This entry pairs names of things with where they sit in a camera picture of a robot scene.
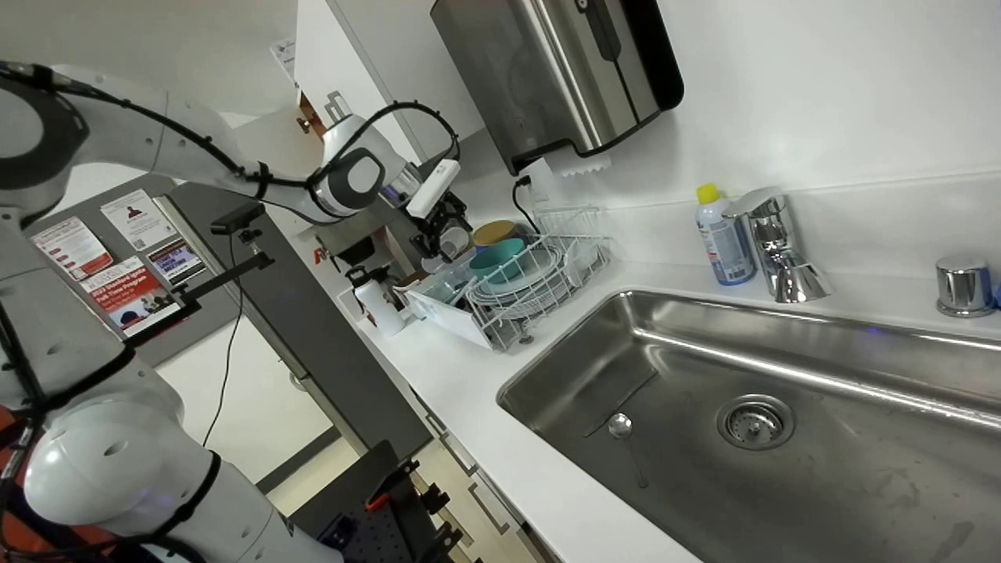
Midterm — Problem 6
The blue soap bottle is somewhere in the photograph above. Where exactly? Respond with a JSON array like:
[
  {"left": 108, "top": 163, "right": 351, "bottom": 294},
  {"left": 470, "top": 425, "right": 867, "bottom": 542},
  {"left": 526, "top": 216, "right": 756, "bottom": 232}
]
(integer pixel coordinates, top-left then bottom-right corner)
[{"left": 690, "top": 181, "right": 761, "bottom": 290}]

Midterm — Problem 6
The clear plastic container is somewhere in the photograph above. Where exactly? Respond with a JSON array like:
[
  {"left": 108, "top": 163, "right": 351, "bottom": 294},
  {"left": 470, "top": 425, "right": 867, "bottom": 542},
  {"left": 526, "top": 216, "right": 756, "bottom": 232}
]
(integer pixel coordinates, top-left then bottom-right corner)
[{"left": 404, "top": 289, "right": 494, "bottom": 353}]

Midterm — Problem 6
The round sink drain strainer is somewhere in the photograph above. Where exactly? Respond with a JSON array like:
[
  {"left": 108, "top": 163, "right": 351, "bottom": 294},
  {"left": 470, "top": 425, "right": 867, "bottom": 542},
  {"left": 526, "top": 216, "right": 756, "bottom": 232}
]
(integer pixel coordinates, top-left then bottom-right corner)
[{"left": 716, "top": 392, "right": 798, "bottom": 452}]

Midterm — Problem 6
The white wire dish rack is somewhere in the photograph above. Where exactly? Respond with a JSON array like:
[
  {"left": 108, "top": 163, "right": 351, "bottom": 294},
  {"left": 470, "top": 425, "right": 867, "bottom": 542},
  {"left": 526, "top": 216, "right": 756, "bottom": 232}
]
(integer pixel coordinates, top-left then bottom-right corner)
[{"left": 455, "top": 199, "right": 620, "bottom": 353}]

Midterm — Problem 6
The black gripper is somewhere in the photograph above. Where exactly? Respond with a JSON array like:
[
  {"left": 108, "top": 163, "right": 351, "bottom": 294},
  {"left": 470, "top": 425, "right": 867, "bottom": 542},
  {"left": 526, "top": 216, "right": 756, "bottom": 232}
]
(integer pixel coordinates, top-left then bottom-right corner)
[{"left": 414, "top": 194, "right": 482, "bottom": 273}]

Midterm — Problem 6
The white sheet black figure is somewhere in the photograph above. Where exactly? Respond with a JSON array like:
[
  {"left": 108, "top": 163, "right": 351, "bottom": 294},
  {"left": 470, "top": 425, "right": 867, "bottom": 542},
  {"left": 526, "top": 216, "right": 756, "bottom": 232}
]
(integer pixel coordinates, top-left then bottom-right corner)
[{"left": 100, "top": 185, "right": 182, "bottom": 254}]

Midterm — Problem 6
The steel paper towel dispenser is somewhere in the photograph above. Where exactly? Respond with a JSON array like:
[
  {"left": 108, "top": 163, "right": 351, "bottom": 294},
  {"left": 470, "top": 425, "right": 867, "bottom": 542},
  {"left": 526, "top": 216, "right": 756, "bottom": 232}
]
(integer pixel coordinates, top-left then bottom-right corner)
[{"left": 428, "top": 0, "right": 687, "bottom": 178}]

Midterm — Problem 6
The teal bowl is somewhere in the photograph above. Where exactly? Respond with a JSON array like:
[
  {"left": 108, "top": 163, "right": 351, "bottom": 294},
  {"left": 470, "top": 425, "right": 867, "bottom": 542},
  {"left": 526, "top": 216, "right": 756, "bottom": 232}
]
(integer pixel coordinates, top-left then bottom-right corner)
[{"left": 466, "top": 235, "right": 530, "bottom": 290}]

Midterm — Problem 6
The red white poster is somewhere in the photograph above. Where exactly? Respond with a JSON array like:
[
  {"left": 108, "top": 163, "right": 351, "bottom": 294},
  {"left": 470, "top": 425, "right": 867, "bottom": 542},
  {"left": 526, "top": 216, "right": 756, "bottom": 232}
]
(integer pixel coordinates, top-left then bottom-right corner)
[
  {"left": 28, "top": 212, "right": 115, "bottom": 283},
  {"left": 78, "top": 254, "right": 185, "bottom": 338}
]

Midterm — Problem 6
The base cabinet with drawers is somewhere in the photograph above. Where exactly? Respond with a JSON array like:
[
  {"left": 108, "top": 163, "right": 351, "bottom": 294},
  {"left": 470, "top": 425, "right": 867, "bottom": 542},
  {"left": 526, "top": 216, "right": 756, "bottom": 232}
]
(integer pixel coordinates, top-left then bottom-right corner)
[{"left": 399, "top": 387, "right": 556, "bottom": 563}]

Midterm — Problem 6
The black equipment stand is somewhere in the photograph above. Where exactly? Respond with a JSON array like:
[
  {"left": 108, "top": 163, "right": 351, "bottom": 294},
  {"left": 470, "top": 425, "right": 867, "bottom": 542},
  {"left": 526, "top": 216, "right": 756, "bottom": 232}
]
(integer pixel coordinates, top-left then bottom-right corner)
[{"left": 286, "top": 439, "right": 471, "bottom": 563}]

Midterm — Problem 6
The black camera on stand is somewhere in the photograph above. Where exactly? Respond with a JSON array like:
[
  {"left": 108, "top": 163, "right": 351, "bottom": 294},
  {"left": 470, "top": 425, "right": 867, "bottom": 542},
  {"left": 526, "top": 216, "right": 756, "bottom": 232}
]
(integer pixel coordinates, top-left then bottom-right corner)
[{"left": 152, "top": 199, "right": 278, "bottom": 317}]

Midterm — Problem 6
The chrome faucet knob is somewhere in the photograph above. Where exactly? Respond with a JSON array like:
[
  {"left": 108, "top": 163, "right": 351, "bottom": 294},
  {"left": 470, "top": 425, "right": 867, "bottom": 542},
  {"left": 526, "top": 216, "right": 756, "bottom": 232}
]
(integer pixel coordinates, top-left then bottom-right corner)
[{"left": 932, "top": 250, "right": 993, "bottom": 320}]

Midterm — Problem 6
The chrome faucet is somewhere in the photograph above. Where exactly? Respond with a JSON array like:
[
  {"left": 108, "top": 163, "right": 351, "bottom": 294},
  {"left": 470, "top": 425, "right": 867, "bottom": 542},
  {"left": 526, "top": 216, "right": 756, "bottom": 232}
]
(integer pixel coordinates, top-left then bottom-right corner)
[{"left": 730, "top": 185, "right": 829, "bottom": 306}]

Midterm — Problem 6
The stainless steel sink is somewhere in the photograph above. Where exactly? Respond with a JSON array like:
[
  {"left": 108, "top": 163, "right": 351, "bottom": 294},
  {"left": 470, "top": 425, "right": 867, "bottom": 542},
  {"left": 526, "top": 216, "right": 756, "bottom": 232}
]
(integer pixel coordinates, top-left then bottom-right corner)
[{"left": 494, "top": 289, "right": 1001, "bottom": 563}]

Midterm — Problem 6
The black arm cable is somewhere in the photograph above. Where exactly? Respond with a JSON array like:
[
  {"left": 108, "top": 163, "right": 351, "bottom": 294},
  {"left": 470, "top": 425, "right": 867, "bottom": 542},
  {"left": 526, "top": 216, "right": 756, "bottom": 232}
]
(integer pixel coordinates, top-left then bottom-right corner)
[{"left": 0, "top": 60, "right": 463, "bottom": 199}]

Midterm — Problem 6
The black power cord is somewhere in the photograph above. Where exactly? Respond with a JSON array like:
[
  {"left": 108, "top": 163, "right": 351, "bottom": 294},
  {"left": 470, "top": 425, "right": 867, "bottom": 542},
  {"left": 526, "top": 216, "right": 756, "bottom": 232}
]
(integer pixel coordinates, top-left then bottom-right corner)
[{"left": 506, "top": 173, "right": 544, "bottom": 238}]

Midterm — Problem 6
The white wall cabinet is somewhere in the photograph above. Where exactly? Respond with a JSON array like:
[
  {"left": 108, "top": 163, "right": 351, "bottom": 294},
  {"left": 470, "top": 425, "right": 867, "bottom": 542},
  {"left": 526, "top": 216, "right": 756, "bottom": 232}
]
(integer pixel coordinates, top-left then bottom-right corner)
[{"left": 294, "top": 0, "right": 487, "bottom": 174}]

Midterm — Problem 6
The thin black hanging cable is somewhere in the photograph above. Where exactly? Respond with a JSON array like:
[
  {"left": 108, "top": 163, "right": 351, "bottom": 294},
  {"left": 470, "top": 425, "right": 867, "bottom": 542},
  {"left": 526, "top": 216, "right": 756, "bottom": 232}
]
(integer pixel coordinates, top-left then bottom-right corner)
[{"left": 200, "top": 309, "right": 248, "bottom": 451}]

